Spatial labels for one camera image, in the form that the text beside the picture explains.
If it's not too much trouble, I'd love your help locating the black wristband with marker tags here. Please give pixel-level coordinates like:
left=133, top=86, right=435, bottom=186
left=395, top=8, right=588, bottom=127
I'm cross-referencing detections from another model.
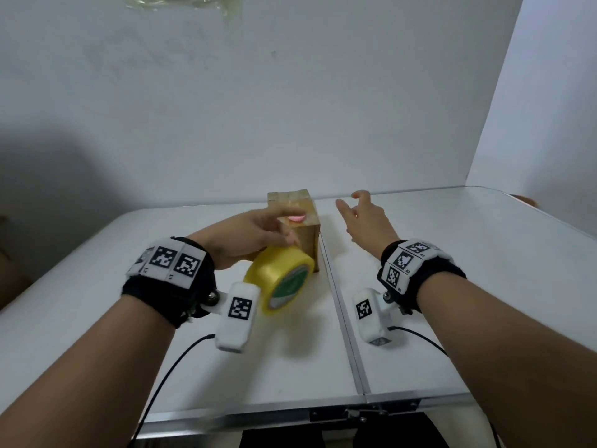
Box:
left=376, top=238, right=467, bottom=316
left=122, top=236, right=218, bottom=329

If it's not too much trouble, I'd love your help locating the person's left hand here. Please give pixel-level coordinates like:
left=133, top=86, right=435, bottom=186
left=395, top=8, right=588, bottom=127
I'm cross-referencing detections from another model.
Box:
left=188, top=207, right=307, bottom=271

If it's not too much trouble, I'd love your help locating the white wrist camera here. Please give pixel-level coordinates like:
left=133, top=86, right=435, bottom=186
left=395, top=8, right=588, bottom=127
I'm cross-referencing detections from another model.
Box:
left=214, top=282, right=262, bottom=354
left=353, top=287, right=398, bottom=347

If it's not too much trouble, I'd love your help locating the person's left forearm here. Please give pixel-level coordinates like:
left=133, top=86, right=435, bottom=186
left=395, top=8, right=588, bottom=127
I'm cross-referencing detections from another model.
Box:
left=0, top=294, right=185, bottom=448

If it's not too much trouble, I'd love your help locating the black metal table latch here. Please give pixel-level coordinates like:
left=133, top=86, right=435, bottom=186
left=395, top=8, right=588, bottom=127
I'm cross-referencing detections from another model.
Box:
left=310, top=400, right=421, bottom=423

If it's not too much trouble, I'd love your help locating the yellow tape roll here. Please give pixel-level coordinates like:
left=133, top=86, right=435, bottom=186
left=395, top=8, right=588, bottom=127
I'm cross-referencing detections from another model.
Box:
left=243, top=245, right=316, bottom=316

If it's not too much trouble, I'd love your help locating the person's black clothing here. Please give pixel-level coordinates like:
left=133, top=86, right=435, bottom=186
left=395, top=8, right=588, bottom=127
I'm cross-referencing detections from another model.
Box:
left=239, top=412, right=449, bottom=448

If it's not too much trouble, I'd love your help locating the dark brown furniture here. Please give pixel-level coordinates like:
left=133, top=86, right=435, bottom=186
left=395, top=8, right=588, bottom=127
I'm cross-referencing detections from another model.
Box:
left=0, top=214, right=33, bottom=310

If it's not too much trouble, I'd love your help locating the black cable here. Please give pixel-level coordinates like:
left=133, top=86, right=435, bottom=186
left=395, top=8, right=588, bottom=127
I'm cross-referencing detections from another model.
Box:
left=130, top=334, right=216, bottom=445
left=389, top=325, right=502, bottom=448

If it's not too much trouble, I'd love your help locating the person's right forearm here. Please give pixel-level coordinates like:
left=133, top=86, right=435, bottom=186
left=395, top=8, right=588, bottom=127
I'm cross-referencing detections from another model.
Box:
left=415, top=271, right=597, bottom=448

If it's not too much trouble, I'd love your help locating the brown cardboard box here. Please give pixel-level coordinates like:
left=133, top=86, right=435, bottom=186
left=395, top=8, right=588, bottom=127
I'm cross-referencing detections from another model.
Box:
left=267, top=189, right=322, bottom=274

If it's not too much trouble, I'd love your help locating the person's right hand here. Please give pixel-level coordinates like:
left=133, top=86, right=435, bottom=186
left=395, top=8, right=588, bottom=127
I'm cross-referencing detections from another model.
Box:
left=335, top=189, right=402, bottom=259

